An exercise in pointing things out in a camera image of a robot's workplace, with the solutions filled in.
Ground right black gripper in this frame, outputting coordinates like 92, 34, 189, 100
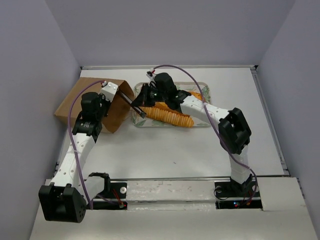
131, 83, 168, 108

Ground pale crusty fake bread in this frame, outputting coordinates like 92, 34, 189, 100
154, 102, 173, 111

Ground ridged orange fake bread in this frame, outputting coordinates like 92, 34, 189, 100
140, 106, 195, 128

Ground brown paper bag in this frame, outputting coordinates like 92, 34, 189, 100
54, 77, 134, 136

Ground metal kitchen tongs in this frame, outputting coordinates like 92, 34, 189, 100
117, 90, 147, 119

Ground long seeded fake baguette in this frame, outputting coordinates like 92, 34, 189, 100
188, 91, 203, 103

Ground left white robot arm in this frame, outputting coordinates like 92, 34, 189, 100
38, 92, 111, 223

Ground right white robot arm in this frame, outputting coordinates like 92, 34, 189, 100
132, 72, 253, 196

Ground floral leaf print tray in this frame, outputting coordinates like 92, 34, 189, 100
131, 82, 211, 128

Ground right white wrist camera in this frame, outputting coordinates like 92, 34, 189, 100
146, 68, 156, 87

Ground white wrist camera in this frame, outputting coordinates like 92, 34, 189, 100
99, 81, 119, 102
146, 68, 156, 87

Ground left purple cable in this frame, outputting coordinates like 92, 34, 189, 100
66, 79, 126, 211

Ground purple cable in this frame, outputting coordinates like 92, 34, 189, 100
66, 79, 126, 211
153, 64, 258, 208

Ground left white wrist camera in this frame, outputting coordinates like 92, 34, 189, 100
99, 81, 119, 102

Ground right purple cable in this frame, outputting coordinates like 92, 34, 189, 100
153, 64, 258, 208

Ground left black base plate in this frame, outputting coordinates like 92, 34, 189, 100
78, 181, 128, 210

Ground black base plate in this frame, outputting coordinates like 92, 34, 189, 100
213, 181, 263, 210
78, 181, 128, 210

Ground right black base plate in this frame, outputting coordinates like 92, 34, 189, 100
213, 181, 263, 210

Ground aluminium front rail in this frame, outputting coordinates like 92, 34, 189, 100
53, 174, 291, 186

